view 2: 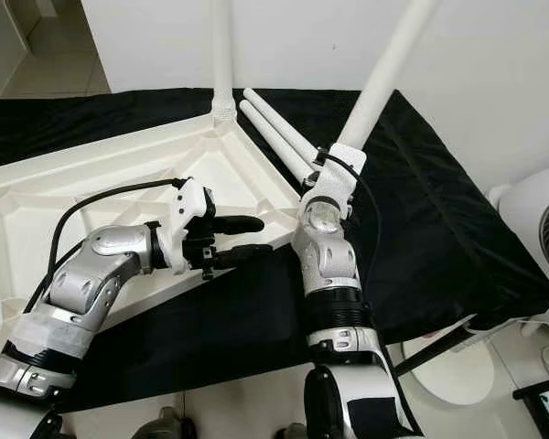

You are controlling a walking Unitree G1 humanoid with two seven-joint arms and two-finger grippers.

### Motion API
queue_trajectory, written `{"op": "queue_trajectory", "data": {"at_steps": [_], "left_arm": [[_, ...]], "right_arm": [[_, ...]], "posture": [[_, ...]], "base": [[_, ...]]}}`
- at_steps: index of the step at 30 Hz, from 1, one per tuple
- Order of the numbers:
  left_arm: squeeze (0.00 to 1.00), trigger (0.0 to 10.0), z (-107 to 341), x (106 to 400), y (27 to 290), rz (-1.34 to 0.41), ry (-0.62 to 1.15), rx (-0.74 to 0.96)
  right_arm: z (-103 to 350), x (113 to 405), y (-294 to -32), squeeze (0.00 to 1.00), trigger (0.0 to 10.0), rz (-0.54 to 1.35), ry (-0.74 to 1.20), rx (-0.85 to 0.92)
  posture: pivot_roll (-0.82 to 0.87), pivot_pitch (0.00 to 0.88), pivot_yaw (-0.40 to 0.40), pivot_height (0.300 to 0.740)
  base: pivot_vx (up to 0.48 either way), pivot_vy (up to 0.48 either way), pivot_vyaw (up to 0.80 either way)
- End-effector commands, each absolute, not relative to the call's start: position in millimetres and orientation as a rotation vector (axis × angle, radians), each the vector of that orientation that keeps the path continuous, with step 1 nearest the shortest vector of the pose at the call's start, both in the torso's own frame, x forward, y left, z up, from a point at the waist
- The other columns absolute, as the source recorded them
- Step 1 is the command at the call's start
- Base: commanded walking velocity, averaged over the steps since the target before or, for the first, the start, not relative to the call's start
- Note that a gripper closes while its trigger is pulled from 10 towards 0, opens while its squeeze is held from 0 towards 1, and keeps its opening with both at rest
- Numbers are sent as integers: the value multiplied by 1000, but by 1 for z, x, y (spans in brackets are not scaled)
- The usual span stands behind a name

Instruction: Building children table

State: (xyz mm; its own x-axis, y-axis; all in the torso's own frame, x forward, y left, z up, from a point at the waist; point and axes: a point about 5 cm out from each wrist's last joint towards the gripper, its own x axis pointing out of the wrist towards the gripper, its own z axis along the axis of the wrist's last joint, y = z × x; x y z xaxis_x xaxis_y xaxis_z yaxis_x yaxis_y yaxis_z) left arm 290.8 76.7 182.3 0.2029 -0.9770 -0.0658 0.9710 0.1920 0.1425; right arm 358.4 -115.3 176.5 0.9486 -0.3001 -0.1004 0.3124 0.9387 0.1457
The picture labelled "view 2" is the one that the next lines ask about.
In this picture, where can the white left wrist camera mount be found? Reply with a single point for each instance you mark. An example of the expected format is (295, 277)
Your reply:
(188, 206)

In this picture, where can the grey robot right leg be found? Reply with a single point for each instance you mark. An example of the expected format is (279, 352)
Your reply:
(295, 433)

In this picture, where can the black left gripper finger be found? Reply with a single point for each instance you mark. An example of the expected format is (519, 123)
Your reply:
(242, 255)
(240, 223)

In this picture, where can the black table cloth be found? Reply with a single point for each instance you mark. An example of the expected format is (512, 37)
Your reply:
(439, 238)

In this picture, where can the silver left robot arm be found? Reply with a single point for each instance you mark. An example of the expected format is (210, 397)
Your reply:
(110, 274)

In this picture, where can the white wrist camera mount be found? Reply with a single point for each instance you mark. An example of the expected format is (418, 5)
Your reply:
(188, 206)
(339, 183)

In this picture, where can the white plastic table top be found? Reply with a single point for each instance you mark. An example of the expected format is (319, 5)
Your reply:
(64, 219)

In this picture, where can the white round stand base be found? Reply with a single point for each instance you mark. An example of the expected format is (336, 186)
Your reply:
(448, 384)

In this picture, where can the black metal frame bar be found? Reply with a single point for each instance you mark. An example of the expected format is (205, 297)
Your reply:
(435, 349)

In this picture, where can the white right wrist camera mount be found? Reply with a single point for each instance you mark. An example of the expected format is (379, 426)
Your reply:
(339, 183)

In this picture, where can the white plastic table leg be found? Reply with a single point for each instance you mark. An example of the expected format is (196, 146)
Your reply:
(389, 64)
(222, 55)
(270, 136)
(279, 123)

